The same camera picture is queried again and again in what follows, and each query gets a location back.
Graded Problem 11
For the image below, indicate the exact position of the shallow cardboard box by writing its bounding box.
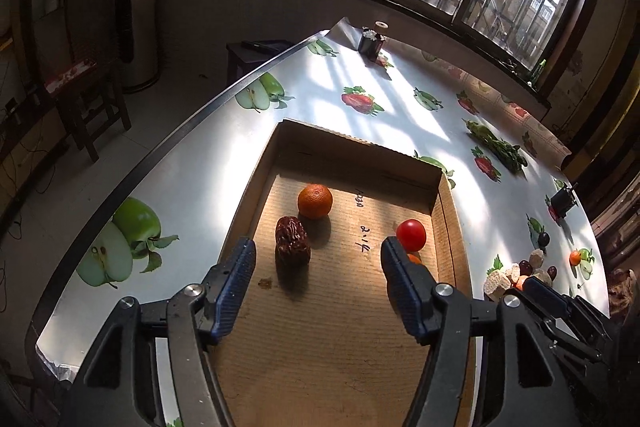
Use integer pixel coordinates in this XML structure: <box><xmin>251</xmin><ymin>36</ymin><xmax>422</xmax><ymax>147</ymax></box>
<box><xmin>206</xmin><ymin>119</ymin><xmax>477</xmax><ymax>427</ymax></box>

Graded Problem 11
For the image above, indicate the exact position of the red tomato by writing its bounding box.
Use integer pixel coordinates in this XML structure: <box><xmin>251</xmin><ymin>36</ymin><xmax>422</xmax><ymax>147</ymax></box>
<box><xmin>396</xmin><ymin>219</ymin><xmax>427</xmax><ymax>253</ymax></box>

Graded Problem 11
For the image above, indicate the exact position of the green leafy vegetable bunch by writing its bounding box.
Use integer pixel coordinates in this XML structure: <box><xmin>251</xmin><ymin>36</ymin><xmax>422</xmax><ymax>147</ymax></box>
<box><xmin>464</xmin><ymin>119</ymin><xmax>528</xmax><ymax>174</ymax></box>

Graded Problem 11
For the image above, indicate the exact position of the fruit print tablecloth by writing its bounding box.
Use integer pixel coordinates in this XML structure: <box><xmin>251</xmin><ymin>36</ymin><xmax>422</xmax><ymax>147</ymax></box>
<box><xmin>35</xmin><ymin>18</ymin><xmax>610</xmax><ymax>427</ymax></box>

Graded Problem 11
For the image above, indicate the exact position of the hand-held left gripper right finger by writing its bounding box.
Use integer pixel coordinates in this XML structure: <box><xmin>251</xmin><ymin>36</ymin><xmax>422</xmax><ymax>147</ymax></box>
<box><xmin>381</xmin><ymin>236</ymin><xmax>587</xmax><ymax>427</ymax></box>

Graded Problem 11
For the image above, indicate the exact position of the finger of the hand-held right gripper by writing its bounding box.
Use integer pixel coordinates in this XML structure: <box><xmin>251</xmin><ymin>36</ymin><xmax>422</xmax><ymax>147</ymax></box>
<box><xmin>524</xmin><ymin>279</ymin><xmax>612</xmax><ymax>344</ymax></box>
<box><xmin>539</xmin><ymin>321</ymin><xmax>608</xmax><ymax>364</ymax></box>

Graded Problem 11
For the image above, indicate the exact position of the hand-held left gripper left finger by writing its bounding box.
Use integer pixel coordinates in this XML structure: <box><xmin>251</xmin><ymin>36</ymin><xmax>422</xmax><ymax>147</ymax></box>
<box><xmin>60</xmin><ymin>237</ymin><xmax>258</xmax><ymax>427</ymax></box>

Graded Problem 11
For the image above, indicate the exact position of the wrinkled red date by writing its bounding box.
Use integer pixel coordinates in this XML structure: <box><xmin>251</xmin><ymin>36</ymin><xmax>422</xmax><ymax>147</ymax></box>
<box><xmin>275</xmin><ymin>216</ymin><xmax>312</xmax><ymax>267</ymax></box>

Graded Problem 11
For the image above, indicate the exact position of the dark wooden stool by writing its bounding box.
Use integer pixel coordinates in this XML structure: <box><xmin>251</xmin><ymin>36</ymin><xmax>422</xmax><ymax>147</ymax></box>
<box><xmin>42</xmin><ymin>57</ymin><xmax>133</xmax><ymax>164</ymax></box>

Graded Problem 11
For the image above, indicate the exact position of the black table clamp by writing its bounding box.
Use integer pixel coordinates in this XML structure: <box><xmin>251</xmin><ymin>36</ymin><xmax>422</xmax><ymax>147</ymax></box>
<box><xmin>549</xmin><ymin>183</ymin><xmax>578</xmax><ymax>220</ymax></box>

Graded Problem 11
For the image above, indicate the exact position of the large white sugarcane chunk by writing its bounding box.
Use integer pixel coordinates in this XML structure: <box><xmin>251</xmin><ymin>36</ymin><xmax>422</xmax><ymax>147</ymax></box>
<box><xmin>483</xmin><ymin>271</ymin><xmax>514</xmax><ymax>301</ymax></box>

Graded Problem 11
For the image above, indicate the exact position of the dark side table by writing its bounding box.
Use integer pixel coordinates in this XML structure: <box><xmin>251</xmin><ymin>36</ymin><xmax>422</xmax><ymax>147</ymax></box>
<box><xmin>226</xmin><ymin>39</ymin><xmax>297</xmax><ymax>88</ymax></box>

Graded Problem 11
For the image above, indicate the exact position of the dark cup with white items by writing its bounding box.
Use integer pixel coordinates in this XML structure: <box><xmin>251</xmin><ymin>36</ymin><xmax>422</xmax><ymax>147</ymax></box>
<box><xmin>357</xmin><ymin>27</ymin><xmax>387</xmax><ymax>58</ymax></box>

